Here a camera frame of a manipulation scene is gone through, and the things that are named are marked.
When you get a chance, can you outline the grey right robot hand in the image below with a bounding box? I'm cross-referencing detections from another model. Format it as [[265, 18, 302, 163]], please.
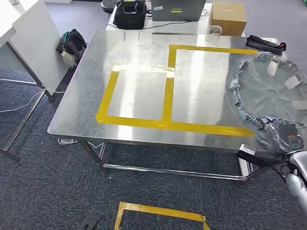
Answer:
[[254, 115, 305, 157]]

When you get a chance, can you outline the silver wheel hubcap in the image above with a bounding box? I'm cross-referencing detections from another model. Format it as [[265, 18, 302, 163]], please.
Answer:
[[225, 51, 307, 134]]

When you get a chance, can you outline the stainless steel workbench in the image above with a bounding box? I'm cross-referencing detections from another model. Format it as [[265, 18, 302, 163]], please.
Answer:
[[47, 29, 307, 183]]

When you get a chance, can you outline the white power strip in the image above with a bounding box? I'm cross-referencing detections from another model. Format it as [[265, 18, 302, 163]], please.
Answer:
[[239, 157, 253, 177]]

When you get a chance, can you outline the black folded pouch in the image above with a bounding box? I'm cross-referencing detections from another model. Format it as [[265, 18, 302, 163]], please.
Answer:
[[246, 34, 287, 57]]

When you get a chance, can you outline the brown cardboard box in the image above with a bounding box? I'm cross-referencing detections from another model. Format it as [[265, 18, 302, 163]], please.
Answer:
[[208, 1, 247, 37]]

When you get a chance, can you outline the clear plastic container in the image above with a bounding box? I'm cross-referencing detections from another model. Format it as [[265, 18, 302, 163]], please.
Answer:
[[206, 25, 222, 45]]

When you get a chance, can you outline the yellow floor tape square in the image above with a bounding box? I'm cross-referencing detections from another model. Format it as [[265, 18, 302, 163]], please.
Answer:
[[113, 201, 211, 230]]

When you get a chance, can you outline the white office desk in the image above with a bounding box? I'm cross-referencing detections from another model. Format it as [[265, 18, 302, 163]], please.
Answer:
[[105, 3, 247, 35]]

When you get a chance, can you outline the grey laptop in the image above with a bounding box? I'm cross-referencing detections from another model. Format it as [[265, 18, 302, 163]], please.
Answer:
[[151, 0, 207, 22]]

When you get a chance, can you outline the black carrying case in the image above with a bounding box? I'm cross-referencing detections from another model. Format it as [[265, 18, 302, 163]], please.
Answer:
[[113, 0, 147, 30]]

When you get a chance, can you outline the black round stool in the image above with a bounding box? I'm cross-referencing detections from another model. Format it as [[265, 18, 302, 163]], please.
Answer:
[[101, 0, 118, 13]]

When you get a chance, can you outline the white floor socket box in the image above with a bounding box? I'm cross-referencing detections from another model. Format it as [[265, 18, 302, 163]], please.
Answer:
[[57, 138, 74, 147]]

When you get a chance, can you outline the black bag with tassel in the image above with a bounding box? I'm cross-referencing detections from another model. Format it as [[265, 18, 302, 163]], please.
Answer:
[[56, 28, 87, 69]]

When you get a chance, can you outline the white panel desk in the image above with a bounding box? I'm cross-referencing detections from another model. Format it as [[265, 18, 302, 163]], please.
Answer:
[[0, 0, 70, 161]]

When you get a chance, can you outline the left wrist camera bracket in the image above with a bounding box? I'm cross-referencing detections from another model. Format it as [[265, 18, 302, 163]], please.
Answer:
[[80, 209, 101, 230]]

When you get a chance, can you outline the white floor cable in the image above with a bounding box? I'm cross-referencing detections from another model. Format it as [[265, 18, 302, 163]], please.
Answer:
[[0, 88, 66, 114]]

